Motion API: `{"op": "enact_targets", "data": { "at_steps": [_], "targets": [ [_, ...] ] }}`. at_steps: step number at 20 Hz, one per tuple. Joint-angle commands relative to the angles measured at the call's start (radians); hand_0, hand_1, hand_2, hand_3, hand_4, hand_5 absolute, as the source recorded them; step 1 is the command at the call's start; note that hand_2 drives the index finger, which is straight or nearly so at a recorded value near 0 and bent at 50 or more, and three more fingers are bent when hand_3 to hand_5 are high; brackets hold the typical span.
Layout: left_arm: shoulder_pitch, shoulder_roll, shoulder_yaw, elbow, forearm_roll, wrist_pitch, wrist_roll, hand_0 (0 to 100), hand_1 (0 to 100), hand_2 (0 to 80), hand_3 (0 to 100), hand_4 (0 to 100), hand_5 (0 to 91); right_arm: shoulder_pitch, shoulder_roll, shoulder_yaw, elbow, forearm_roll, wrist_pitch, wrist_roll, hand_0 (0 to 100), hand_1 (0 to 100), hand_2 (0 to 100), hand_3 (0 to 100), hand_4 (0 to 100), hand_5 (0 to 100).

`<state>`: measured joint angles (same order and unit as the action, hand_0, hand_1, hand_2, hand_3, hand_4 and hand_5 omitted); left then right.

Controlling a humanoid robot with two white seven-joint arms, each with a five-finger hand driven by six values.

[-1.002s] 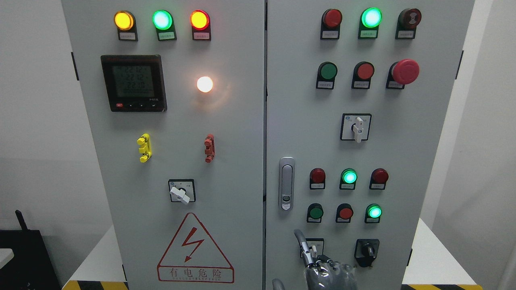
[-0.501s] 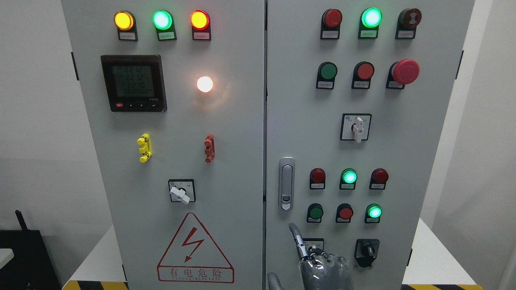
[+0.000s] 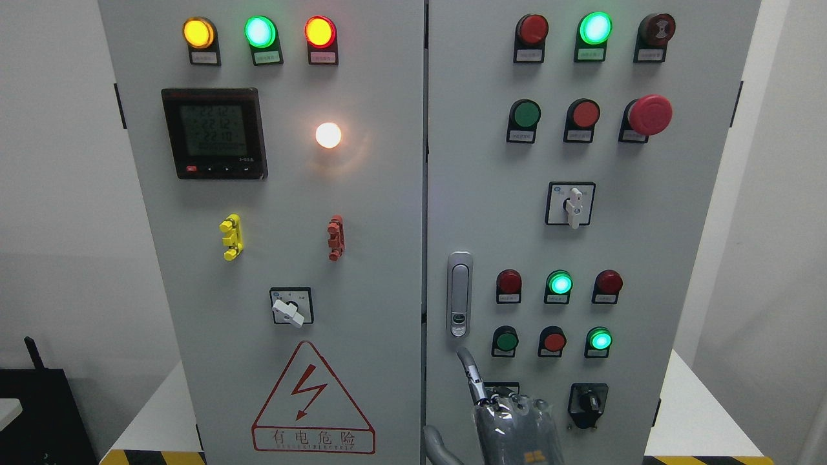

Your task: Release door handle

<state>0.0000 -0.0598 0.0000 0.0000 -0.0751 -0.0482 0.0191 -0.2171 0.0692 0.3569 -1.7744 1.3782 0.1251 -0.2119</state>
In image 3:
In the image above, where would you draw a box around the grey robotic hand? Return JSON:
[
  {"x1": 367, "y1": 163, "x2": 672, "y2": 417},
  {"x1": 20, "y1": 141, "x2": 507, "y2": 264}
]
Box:
[{"x1": 457, "y1": 347, "x2": 565, "y2": 464}]

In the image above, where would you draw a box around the silver swing door handle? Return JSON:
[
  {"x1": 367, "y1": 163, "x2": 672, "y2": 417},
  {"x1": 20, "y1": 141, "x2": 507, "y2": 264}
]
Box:
[{"x1": 446, "y1": 251, "x2": 473, "y2": 338}]

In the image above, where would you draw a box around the grey right cabinet door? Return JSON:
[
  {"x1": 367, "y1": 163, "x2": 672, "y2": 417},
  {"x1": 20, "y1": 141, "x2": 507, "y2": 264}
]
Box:
[{"x1": 426, "y1": 1, "x2": 761, "y2": 464}]

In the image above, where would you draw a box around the grey cabinet door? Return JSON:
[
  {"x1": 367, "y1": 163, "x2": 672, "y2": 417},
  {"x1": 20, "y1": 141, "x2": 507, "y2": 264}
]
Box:
[
  {"x1": 99, "y1": 1, "x2": 426, "y2": 464},
  {"x1": 426, "y1": 1, "x2": 761, "y2": 464}
]

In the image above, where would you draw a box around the grey left cabinet door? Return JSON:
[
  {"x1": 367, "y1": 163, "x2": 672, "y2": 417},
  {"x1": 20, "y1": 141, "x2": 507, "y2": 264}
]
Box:
[{"x1": 99, "y1": 1, "x2": 426, "y2": 464}]

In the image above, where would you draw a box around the red lamp top right door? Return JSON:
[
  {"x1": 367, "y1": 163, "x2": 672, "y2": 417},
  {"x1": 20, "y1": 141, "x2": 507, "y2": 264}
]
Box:
[{"x1": 513, "y1": 13, "x2": 549, "y2": 64}]

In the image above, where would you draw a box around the green lamp top right door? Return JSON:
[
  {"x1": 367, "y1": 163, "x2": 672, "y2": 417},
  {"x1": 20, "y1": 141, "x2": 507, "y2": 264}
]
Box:
[{"x1": 573, "y1": 11, "x2": 612, "y2": 63}]

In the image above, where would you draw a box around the green indicator lamp left door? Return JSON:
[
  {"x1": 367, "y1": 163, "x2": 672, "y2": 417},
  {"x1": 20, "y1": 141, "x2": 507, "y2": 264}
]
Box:
[{"x1": 244, "y1": 15, "x2": 284, "y2": 66}]

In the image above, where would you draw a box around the black selector knob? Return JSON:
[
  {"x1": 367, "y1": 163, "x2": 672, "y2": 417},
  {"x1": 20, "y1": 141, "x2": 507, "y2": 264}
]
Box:
[{"x1": 568, "y1": 383, "x2": 609, "y2": 429}]

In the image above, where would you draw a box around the green push button lower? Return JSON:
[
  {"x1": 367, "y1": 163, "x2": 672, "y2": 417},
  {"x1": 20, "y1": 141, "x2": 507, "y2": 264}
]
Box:
[{"x1": 490, "y1": 325, "x2": 519, "y2": 357}]

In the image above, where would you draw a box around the green push button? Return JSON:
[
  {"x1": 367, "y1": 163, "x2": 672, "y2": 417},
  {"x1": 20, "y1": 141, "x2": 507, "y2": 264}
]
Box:
[
  {"x1": 490, "y1": 325, "x2": 519, "y2": 357},
  {"x1": 506, "y1": 98, "x2": 541, "y2": 143}
]

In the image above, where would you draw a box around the red push button lower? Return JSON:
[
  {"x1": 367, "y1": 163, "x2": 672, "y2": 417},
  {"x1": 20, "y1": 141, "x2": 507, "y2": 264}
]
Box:
[{"x1": 537, "y1": 325, "x2": 567, "y2": 357}]

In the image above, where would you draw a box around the red push button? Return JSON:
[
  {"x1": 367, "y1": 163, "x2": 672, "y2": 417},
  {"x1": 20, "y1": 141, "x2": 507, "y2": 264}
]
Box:
[
  {"x1": 562, "y1": 98, "x2": 602, "y2": 143},
  {"x1": 537, "y1": 325, "x2": 567, "y2": 357}
]

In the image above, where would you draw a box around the green lit button lower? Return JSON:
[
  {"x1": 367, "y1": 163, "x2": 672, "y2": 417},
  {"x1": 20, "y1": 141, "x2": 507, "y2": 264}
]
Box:
[{"x1": 583, "y1": 326, "x2": 612, "y2": 358}]

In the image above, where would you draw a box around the red lamp middle left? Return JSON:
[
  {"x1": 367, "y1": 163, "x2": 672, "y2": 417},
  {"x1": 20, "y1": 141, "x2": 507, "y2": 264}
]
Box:
[{"x1": 496, "y1": 269, "x2": 522, "y2": 304}]

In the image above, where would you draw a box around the green lamp middle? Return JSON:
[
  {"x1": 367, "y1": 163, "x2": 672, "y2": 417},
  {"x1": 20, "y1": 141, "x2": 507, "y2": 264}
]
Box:
[{"x1": 544, "y1": 269, "x2": 573, "y2": 304}]

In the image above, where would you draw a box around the red lamp middle right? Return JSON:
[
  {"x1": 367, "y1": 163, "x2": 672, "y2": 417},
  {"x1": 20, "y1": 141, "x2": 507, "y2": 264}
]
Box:
[{"x1": 592, "y1": 269, "x2": 623, "y2": 304}]

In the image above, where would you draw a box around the white platform with hazard stripes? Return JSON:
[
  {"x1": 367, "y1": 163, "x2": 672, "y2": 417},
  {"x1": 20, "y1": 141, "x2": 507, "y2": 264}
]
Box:
[{"x1": 101, "y1": 353, "x2": 773, "y2": 464}]

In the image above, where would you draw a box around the red high voltage warning sticker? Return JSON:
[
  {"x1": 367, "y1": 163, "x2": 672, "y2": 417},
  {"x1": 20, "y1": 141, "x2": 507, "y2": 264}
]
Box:
[{"x1": 251, "y1": 340, "x2": 376, "y2": 454}]

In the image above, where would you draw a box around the green push button upper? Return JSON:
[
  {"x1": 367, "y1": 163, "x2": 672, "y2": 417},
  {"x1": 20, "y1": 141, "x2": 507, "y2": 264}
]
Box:
[{"x1": 506, "y1": 98, "x2": 541, "y2": 143}]

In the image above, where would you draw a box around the red push button upper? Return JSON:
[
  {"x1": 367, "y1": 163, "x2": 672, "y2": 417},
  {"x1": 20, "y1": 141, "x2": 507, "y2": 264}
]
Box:
[{"x1": 562, "y1": 98, "x2": 602, "y2": 143}]

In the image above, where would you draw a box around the red emergency stop button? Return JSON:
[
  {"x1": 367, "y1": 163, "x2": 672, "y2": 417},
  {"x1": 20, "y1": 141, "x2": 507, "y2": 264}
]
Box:
[{"x1": 618, "y1": 94, "x2": 673, "y2": 143}]

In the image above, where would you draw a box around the white glowing lamp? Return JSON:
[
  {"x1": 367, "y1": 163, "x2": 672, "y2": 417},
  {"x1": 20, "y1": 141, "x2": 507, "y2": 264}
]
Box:
[{"x1": 314, "y1": 123, "x2": 342, "y2": 149}]

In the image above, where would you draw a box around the black digital power meter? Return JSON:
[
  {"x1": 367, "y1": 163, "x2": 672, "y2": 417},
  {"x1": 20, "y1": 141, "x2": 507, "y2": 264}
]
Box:
[{"x1": 162, "y1": 87, "x2": 268, "y2": 180}]

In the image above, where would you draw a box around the dark red buzzer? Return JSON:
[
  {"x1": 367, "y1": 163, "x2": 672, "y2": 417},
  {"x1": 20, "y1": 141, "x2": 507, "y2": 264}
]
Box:
[{"x1": 633, "y1": 13, "x2": 676, "y2": 63}]

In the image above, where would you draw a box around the orange red indicator lamp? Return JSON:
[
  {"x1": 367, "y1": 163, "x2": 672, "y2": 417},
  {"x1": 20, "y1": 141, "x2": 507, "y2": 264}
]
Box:
[{"x1": 304, "y1": 15, "x2": 339, "y2": 65}]

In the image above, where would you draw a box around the black box with antenna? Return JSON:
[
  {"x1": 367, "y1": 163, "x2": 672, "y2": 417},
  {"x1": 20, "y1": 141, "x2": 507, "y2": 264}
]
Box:
[{"x1": 1, "y1": 336, "x2": 98, "y2": 464}]

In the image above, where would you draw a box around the yellow indicator lamp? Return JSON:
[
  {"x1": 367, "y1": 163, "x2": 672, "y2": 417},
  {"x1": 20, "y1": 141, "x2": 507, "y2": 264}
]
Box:
[{"x1": 182, "y1": 17, "x2": 221, "y2": 66}]

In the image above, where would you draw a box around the white rotary switch lower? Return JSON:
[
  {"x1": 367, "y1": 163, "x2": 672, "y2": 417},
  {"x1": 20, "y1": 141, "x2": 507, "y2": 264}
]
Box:
[{"x1": 484, "y1": 382, "x2": 520, "y2": 397}]

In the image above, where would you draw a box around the white rotary switch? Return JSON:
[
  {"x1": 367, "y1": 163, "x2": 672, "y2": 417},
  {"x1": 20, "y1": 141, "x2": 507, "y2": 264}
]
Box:
[
  {"x1": 484, "y1": 382, "x2": 520, "y2": 397},
  {"x1": 545, "y1": 181, "x2": 596, "y2": 229}
]

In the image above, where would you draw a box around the white rotary switch upper right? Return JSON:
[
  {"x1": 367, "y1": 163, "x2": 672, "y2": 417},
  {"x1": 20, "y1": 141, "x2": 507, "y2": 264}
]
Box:
[{"x1": 545, "y1": 181, "x2": 596, "y2": 229}]

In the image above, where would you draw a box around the white rotary switch left door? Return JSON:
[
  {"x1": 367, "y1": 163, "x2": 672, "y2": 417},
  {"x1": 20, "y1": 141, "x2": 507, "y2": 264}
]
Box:
[{"x1": 269, "y1": 287, "x2": 314, "y2": 327}]

